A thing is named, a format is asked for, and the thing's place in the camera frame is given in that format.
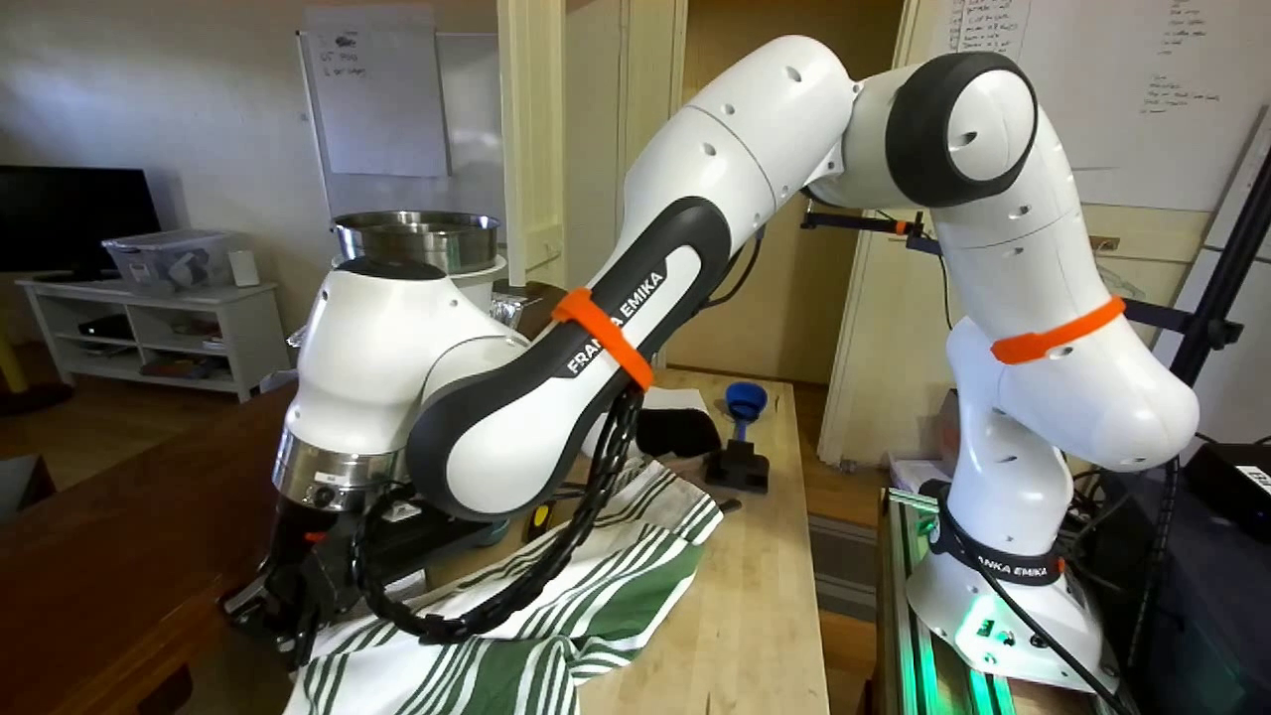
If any black box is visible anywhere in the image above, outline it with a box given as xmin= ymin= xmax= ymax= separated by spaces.
xmin=1185 ymin=441 xmax=1271 ymax=545

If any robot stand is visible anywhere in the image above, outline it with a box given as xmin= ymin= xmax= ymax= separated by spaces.
xmin=872 ymin=485 xmax=1128 ymax=715

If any white shelf unit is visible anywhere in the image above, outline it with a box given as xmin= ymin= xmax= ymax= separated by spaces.
xmin=17 ymin=278 xmax=291 ymax=404

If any white and green striped towel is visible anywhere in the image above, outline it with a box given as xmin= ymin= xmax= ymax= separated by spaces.
xmin=283 ymin=457 xmax=726 ymax=715

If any black television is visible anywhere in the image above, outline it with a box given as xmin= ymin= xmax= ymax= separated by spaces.
xmin=0 ymin=165 xmax=162 ymax=281

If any steel bowl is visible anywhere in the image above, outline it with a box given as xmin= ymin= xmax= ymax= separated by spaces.
xmin=332 ymin=210 xmax=502 ymax=276

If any black cable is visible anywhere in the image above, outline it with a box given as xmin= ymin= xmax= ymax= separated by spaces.
xmin=976 ymin=568 xmax=1128 ymax=715

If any clear plastic storage box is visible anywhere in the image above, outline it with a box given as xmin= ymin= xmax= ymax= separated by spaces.
xmin=101 ymin=229 xmax=237 ymax=292

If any whiteboard with paper sheet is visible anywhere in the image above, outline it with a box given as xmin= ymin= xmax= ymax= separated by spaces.
xmin=296 ymin=4 xmax=509 ymax=221

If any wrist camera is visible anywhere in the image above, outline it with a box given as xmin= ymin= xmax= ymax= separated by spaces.
xmin=350 ymin=501 xmax=497 ymax=587

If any large whiteboard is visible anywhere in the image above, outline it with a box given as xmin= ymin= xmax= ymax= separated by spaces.
xmin=897 ymin=0 xmax=1271 ymax=214

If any black block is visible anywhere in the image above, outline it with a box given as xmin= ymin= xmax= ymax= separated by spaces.
xmin=704 ymin=440 xmax=772 ymax=496

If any black cloth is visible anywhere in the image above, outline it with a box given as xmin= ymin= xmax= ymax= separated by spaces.
xmin=635 ymin=406 xmax=724 ymax=461

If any blue measuring cup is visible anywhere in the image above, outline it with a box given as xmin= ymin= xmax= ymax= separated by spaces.
xmin=724 ymin=381 xmax=769 ymax=444

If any dark wooden table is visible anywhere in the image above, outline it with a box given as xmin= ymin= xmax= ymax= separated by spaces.
xmin=0 ymin=381 xmax=301 ymax=715

